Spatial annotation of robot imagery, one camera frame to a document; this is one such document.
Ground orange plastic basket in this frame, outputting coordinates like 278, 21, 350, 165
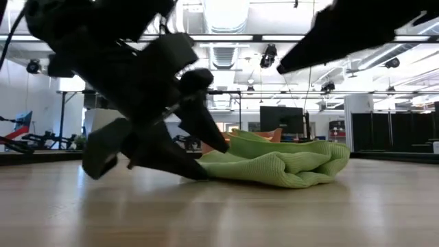
201, 127, 283, 154

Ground red storage shelf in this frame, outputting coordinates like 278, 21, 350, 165
328, 119, 348, 145

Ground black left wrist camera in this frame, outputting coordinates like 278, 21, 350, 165
82, 117, 133, 180

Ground white room column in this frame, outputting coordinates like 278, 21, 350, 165
344, 94, 375, 152

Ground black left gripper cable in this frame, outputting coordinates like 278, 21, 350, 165
0, 6, 28, 71

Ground green microfiber towel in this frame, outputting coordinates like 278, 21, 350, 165
197, 128, 351, 189

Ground white hexagonal plant pot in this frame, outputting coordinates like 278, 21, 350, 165
84, 108, 119, 141

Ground small green plant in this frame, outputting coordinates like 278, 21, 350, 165
72, 134, 87, 151

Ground black room cabinets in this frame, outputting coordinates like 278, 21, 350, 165
351, 111, 439, 154

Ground blue and red panel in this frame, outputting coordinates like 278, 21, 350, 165
0, 110, 34, 139

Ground black overhead crossbar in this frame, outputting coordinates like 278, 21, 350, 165
0, 33, 439, 44

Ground black computer monitor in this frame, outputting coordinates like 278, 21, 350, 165
259, 106, 305, 134

